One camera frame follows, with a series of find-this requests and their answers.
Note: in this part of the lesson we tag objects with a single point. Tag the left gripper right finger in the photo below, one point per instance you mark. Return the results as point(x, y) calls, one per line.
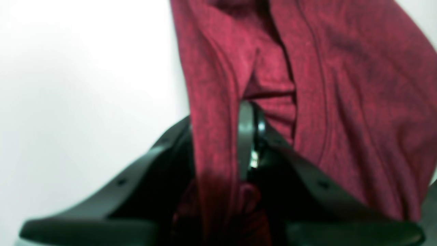
point(304, 206)

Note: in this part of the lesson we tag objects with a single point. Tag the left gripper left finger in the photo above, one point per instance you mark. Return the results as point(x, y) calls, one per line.
point(135, 208)

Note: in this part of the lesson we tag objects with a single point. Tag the dark red t-shirt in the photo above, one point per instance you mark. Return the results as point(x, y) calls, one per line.
point(349, 84)

